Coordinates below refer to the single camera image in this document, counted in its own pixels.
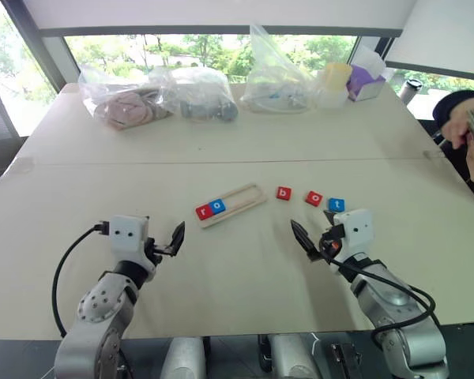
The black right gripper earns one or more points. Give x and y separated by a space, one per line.
332 239

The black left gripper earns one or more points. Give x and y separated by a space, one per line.
158 249

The blue letter tile t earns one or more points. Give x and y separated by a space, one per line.
336 204

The red letter tile o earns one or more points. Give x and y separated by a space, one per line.
313 197

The red letter tile r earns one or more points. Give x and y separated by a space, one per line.
204 212

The red letter tile b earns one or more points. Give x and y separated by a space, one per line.
283 193

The blue letter tile o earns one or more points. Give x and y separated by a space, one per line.
218 205

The wooden letter tray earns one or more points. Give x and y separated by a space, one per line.
263 198

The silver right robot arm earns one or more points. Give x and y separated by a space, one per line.
395 312

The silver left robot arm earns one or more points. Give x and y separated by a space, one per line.
102 300

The person's right hand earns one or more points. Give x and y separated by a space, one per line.
458 134

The silver rounded housing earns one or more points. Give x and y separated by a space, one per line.
183 359
290 357

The clear plastic container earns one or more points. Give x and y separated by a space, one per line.
332 99

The clear bag with grey items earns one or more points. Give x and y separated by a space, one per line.
205 106

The clear bag with pink cloth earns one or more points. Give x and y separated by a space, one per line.
122 108

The tall clear plastic bag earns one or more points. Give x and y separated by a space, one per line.
272 87

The purple cardboard box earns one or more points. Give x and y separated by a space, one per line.
365 85

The yellow plastic cup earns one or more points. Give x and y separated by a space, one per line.
337 76

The black travel tumbler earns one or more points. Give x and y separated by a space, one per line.
410 91

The white paper sheet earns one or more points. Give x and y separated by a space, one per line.
367 59

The wide white roller blind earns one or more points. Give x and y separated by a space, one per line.
221 13

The narrow white roller blind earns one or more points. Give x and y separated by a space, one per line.
442 35

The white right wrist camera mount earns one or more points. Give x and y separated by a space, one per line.
355 229

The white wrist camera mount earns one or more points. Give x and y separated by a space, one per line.
355 229
127 237

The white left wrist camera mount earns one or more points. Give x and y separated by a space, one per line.
127 237

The black metal bracket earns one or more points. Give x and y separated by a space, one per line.
343 361

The grey window frame pillar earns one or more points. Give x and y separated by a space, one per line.
39 43

